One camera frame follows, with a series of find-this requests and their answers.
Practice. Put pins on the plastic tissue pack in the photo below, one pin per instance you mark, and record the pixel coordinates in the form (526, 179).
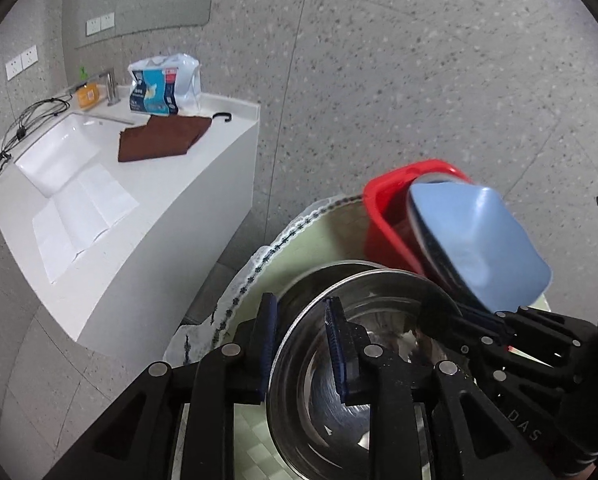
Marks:
(161, 85)

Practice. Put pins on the brown towel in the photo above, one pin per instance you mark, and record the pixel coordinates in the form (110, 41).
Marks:
(159, 135)

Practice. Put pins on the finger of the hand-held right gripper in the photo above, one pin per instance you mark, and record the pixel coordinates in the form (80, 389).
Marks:
(484, 319)
(479, 355)

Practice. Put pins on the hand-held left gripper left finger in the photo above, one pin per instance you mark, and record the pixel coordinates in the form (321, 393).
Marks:
(268, 345)

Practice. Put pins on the white sink counter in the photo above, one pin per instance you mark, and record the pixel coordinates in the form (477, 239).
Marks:
(179, 200)

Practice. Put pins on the blue square plate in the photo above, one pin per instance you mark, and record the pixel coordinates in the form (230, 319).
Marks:
(479, 245)

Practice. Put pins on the orange soap bottle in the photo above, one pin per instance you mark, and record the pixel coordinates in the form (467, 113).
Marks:
(87, 95)

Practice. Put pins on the white wall socket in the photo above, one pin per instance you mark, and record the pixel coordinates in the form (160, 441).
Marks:
(93, 26)
(29, 58)
(107, 21)
(13, 68)

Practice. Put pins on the metal faucet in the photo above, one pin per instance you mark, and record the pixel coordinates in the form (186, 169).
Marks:
(111, 87)

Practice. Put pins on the black hook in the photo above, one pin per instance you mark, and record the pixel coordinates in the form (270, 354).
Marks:
(222, 116)

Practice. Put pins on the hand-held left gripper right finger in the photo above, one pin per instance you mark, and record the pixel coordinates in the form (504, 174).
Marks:
(337, 355)

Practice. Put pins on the red plastic basin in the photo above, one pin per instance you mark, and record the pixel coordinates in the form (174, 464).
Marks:
(384, 220)

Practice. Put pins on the white paper sheet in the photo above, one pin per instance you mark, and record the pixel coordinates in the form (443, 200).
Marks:
(84, 210)

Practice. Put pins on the white sink basin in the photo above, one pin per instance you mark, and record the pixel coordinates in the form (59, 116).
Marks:
(64, 150)

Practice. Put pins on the large stainless steel bowl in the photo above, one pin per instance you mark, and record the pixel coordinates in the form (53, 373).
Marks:
(309, 400)

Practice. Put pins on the green tablecloth with lace trim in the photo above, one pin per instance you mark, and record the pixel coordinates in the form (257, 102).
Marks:
(309, 240)

